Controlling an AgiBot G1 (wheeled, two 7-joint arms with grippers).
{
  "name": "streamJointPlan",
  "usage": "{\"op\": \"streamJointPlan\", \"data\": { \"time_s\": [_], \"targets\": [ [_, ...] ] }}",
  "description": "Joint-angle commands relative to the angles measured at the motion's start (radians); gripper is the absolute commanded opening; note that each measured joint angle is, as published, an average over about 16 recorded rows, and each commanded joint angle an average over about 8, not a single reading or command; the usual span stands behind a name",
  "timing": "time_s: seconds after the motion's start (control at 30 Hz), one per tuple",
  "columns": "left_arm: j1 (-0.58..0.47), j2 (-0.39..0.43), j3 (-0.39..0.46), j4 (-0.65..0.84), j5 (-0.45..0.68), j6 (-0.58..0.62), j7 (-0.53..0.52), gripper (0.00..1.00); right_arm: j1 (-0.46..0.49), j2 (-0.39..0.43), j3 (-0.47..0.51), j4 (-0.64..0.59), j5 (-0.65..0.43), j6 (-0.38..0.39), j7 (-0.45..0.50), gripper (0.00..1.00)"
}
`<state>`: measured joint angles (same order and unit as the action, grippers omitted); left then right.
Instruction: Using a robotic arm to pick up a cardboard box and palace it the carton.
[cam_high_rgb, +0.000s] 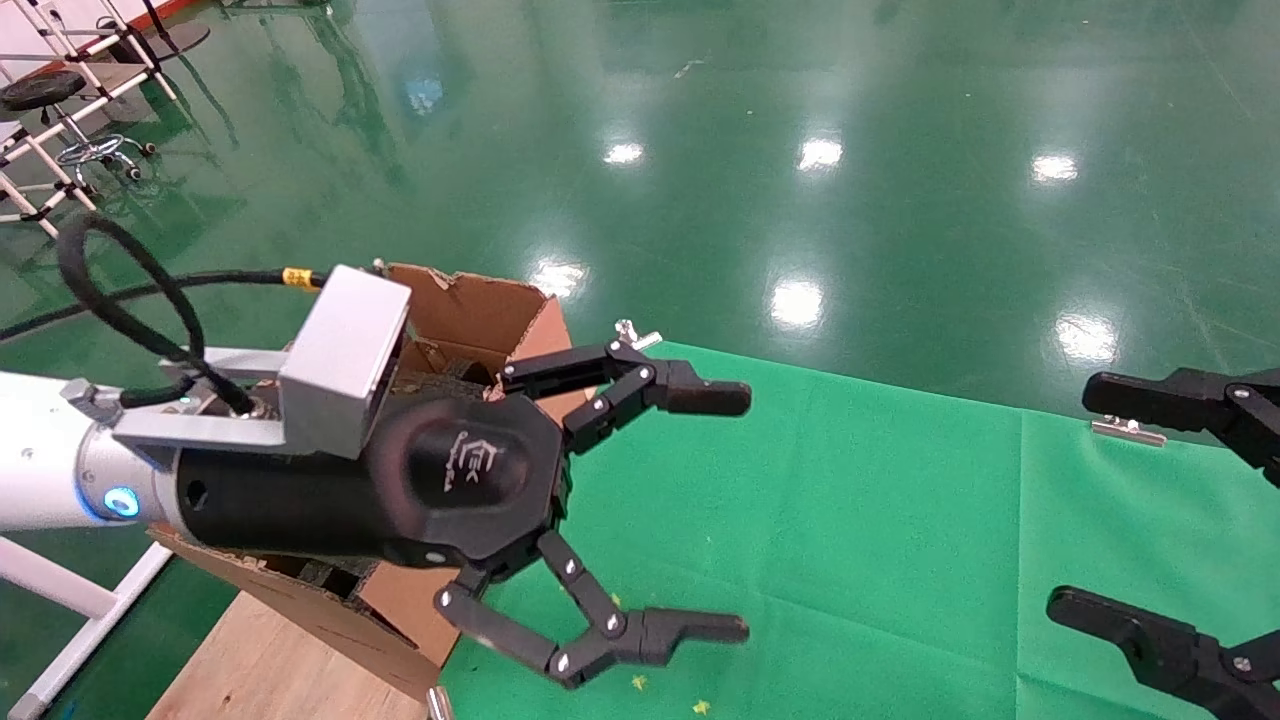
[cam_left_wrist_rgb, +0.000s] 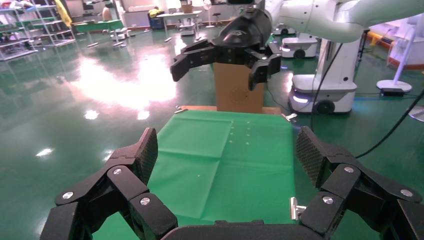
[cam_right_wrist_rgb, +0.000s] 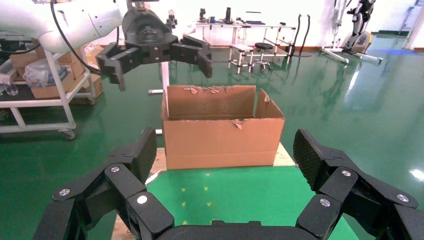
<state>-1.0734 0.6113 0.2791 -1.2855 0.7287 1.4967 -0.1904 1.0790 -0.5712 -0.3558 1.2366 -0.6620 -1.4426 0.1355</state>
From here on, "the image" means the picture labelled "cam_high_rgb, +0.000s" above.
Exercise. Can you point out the green table mat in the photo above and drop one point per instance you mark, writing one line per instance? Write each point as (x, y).
(850, 550)

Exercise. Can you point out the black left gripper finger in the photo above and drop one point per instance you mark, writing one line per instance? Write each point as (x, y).
(690, 395)

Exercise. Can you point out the white pipe-leg table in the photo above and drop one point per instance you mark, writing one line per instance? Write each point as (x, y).
(150, 62)

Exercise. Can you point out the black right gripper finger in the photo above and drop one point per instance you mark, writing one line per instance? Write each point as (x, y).
(1160, 645)
(1180, 398)

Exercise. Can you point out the white pipe frame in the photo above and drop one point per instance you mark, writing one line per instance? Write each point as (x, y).
(60, 590)

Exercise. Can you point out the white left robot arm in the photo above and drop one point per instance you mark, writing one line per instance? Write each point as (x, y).
(40, 460)

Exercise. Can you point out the black round stool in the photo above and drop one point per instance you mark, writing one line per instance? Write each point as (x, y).
(40, 90)

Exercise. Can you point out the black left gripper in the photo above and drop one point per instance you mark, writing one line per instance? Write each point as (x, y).
(400, 500)

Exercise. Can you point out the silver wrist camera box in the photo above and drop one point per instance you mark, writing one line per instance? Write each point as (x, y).
(340, 360)

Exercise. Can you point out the large open cardboard carton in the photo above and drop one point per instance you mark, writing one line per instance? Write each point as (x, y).
(470, 310)

